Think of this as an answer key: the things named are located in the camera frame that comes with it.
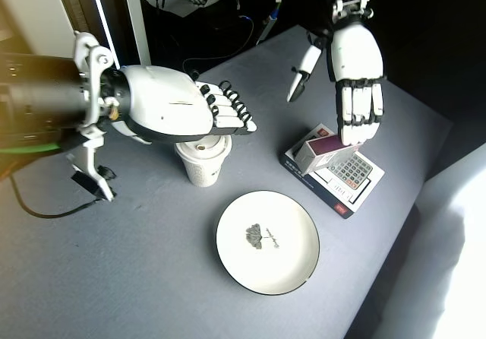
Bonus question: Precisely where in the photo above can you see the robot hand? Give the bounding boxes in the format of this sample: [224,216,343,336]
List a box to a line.
[109,64,258,145]
[286,20,387,147]

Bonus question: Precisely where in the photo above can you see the white paper cup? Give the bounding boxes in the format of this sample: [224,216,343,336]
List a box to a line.
[174,135,233,188]

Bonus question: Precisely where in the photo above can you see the maroon and white cardboard box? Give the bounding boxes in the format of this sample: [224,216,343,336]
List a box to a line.
[294,133,365,176]

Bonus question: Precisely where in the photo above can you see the white calculator box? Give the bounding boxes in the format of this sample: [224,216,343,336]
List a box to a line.
[280,122,386,219]

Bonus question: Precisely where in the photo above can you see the white plate black rim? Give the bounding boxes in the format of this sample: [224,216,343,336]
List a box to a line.
[215,190,320,296]

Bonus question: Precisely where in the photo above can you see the white robot shell piece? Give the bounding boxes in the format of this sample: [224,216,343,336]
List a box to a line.
[146,0,202,19]

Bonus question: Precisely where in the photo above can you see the white cabinet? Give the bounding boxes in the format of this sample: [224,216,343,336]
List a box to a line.
[0,0,153,68]

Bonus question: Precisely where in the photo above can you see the grey table cloth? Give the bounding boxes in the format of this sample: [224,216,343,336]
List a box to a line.
[0,25,455,339]

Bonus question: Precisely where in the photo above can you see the black cable with blue plug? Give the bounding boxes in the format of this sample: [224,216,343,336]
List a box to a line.
[181,14,255,74]

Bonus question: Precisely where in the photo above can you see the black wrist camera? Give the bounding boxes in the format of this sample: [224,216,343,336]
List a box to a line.
[71,163,117,203]

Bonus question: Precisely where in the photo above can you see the black camera cable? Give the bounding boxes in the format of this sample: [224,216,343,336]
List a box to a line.
[8,171,100,219]

